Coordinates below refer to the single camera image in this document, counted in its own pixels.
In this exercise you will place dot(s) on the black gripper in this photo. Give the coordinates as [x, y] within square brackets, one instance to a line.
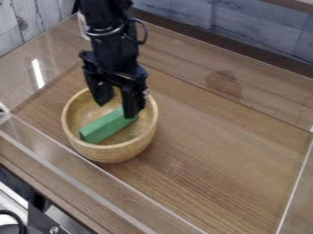
[111, 66]

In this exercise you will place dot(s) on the green rectangular block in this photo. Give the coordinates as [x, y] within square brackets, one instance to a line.
[96, 131]

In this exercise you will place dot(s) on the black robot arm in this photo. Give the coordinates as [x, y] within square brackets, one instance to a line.
[110, 13]

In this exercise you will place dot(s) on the round wooden bowl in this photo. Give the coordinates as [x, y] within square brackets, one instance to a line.
[124, 144]

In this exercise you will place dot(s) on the clear acrylic tray wall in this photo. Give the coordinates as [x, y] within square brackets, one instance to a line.
[227, 169]

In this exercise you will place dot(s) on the black metal table bracket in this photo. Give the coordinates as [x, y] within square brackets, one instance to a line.
[39, 222]

